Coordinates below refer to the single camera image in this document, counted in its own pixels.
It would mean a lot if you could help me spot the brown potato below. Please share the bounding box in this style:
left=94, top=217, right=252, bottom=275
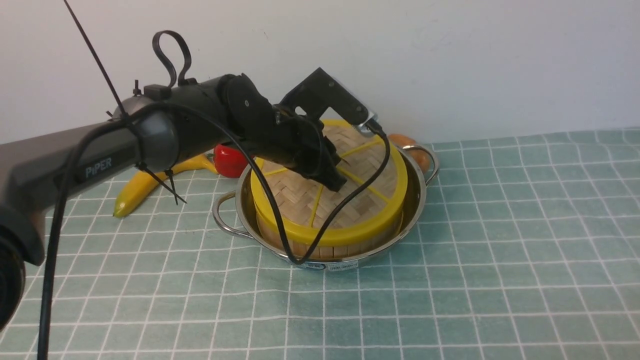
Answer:
left=387, top=133, right=431, bottom=173

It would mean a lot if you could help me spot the yellow banana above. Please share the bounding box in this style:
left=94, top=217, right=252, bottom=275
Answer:
left=112, top=153, right=217, bottom=218

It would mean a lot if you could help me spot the black cable tie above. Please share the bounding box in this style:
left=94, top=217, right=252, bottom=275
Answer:
left=152, top=30, right=198, bottom=89

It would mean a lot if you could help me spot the red bell pepper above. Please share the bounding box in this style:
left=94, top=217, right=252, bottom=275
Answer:
left=212, top=145, right=249, bottom=179

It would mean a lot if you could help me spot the woven bamboo steamer lid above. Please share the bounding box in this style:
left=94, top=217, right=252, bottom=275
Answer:
left=255, top=120, right=409, bottom=248

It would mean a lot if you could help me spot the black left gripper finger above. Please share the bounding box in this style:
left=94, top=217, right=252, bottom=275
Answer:
left=312, top=167, right=347, bottom=193

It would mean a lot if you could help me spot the bamboo steamer basket yellow rim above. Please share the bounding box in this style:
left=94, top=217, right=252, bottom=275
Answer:
left=285, top=210, right=403, bottom=261

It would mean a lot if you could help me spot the black camera cable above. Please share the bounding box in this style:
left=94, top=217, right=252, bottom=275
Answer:
left=37, top=102, right=392, bottom=360

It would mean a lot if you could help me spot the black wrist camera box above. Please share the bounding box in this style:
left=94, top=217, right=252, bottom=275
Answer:
left=279, top=67, right=384, bottom=137

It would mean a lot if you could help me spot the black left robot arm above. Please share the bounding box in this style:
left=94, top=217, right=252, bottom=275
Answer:
left=0, top=68, right=367, bottom=328

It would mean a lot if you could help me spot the stainless steel two-handled pot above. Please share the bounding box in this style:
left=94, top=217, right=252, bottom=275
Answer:
left=211, top=139, right=439, bottom=272

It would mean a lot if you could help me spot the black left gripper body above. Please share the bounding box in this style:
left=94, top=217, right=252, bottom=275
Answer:
left=222, top=74, right=340, bottom=176

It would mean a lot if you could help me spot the green checkered tablecloth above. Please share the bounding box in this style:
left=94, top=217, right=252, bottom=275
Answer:
left=48, top=129, right=640, bottom=360

